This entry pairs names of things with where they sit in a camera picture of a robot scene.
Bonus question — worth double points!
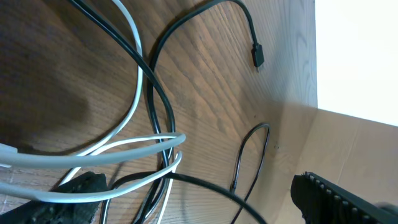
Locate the white usb cable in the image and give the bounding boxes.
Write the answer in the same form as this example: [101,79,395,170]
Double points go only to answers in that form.
[57,0,178,224]

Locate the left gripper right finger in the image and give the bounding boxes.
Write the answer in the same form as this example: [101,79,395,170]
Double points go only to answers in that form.
[290,172,397,224]

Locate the black usb cable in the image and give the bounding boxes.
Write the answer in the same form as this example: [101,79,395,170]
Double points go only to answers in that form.
[67,0,265,224]
[229,123,271,224]

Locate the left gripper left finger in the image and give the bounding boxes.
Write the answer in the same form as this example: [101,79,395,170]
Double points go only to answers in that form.
[0,170,108,224]

